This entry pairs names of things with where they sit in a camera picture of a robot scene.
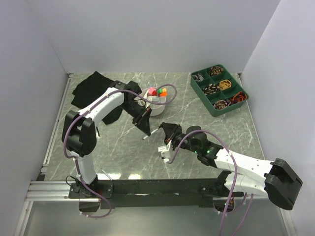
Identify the aluminium frame rail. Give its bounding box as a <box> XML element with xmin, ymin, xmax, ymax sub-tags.
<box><xmin>26</xmin><ymin>73</ymin><xmax>286</xmax><ymax>202</ymax></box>

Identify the black cloth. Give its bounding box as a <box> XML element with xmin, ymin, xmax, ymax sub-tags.
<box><xmin>71</xmin><ymin>71</ymin><xmax>114</xmax><ymax>109</ymax></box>

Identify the orange navy rolled tie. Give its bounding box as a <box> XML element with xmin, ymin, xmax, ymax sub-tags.
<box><xmin>230</xmin><ymin>91</ymin><xmax>248</xmax><ymax>104</ymax></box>

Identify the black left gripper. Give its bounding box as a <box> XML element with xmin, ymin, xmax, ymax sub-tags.
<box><xmin>120</xmin><ymin>100</ymin><xmax>153</xmax><ymax>136</ymax></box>

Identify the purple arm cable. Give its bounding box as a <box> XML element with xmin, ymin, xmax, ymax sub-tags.
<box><xmin>168</xmin><ymin>130</ymin><xmax>254</xmax><ymax>236</ymax></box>
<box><xmin>63</xmin><ymin>84</ymin><xmax>177</xmax><ymax>219</ymax></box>

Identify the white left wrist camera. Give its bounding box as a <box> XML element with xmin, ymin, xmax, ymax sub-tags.
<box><xmin>147</xmin><ymin>96</ymin><xmax>162</xmax><ymax>104</ymax></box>

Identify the white round desk organizer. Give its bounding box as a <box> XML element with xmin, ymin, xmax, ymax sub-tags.
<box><xmin>137</xmin><ymin>88</ymin><xmax>166</xmax><ymax>117</ymax></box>

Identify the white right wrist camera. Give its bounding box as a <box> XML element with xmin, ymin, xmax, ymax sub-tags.
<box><xmin>158</xmin><ymin>140</ymin><xmax>178</xmax><ymax>164</ymax></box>

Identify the dark patterned rolled tie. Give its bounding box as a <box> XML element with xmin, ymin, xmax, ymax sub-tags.
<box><xmin>213</xmin><ymin>100</ymin><xmax>231</xmax><ymax>110</ymax></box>

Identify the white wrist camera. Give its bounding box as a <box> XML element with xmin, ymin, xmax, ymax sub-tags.
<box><xmin>147</xmin><ymin>96</ymin><xmax>162</xmax><ymax>104</ymax></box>
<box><xmin>158</xmin><ymin>140</ymin><xmax>178</xmax><ymax>164</ymax></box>

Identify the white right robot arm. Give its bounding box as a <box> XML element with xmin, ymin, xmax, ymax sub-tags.
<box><xmin>158</xmin><ymin>122</ymin><xmax>303</xmax><ymax>210</ymax></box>

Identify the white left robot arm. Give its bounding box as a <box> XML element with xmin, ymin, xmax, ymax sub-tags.
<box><xmin>62</xmin><ymin>81</ymin><xmax>152</xmax><ymax>198</ymax></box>

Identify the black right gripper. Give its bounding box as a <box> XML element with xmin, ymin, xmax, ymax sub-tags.
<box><xmin>162</xmin><ymin>122</ymin><xmax>200</xmax><ymax>154</ymax></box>

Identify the black base bar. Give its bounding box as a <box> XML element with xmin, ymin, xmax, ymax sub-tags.
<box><xmin>68</xmin><ymin>178</ymin><xmax>245</xmax><ymax>209</ymax></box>

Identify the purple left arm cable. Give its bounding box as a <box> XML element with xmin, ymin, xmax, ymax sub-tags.
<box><xmin>63</xmin><ymin>84</ymin><xmax>177</xmax><ymax>219</ymax></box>

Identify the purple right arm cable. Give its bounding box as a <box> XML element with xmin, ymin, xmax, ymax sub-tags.
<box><xmin>168</xmin><ymin>130</ymin><xmax>254</xmax><ymax>236</ymax></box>

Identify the yellow rolled tie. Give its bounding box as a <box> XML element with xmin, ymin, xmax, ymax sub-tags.
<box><xmin>219</xmin><ymin>80</ymin><xmax>232</xmax><ymax>90</ymax></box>

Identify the white blue tip pen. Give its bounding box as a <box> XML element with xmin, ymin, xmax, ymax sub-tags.
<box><xmin>101</xmin><ymin>169</ymin><xmax>113</xmax><ymax>181</ymax></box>

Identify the green compartment tray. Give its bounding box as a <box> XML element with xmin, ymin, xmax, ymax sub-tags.
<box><xmin>190</xmin><ymin>64</ymin><xmax>250</xmax><ymax>117</ymax></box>

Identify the brown patterned rolled tie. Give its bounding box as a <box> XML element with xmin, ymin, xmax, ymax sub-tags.
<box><xmin>209</xmin><ymin>65</ymin><xmax>224</xmax><ymax>76</ymax></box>

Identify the black white rolled tie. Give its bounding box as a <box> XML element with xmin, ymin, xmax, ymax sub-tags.
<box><xmin>203</xmin><ymin>84</ymin><xmax>220</xmax><ymax>95</ymax></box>

